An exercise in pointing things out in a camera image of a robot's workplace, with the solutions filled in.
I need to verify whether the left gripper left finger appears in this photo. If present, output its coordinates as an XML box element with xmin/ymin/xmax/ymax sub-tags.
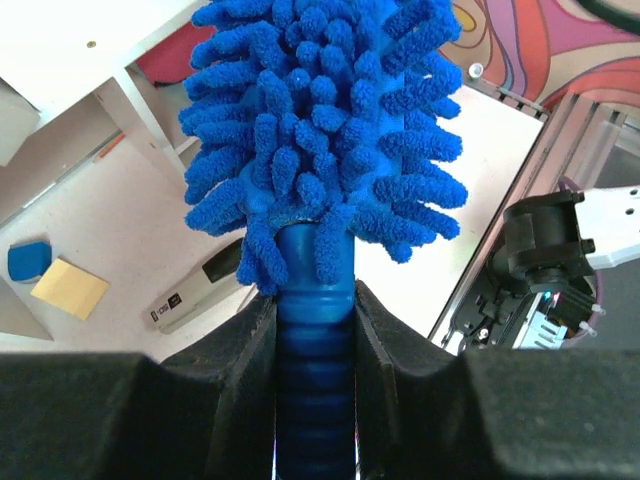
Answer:
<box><xmin>1</xmin><ymin>297</ymin><xmax>276</xmax><ymax>479</ymax></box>

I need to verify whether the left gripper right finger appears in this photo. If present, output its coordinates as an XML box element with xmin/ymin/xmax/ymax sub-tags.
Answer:
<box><xmin>355</xmin><ymin>282</ymin><xmax>639</xmax><ymax>479</ymax></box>

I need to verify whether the blue microfiber duster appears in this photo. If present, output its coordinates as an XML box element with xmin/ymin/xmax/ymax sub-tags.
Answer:
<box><xmin>179</xmin><ymin>1</ymin><xmax>468</xmax><ymax>479</ymax></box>

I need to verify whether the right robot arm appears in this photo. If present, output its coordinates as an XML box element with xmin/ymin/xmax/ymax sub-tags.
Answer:
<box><xmin>449</xmin><ymin>186</ymin><xmax>639</xmax><ymax>351</ymax></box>

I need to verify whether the white bookshelf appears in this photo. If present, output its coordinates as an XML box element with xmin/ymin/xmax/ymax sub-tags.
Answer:
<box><xmin>0</xmin><ymin>0</ymin><xmax>221</xmax><ymax>341</ymax></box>

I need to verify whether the beige black stapler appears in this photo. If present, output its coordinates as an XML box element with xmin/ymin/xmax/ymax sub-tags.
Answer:
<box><xmin>147</xmin><ymin>238</ymin><xmax>243</xmax><ymax>334</ymax></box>

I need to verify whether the yellow sticky note pad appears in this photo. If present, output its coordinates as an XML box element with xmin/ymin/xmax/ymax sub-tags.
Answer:
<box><xmin>30</xmin><ymin>258</ymin><xmax>110</xmax><ymax>321</ymax></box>

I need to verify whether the blue small box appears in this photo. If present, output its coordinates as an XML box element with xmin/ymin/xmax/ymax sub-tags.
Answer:
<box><xmin>7</xmin><ymin>240</ymin><xmax>53</xmax><ymax>283</ymax></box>

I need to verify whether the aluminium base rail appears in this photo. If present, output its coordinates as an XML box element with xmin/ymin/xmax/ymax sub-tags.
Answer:
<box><xmin>429</xmin><ymin>93</ymin><xmax>639</xmax><ymax>354</ymax></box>

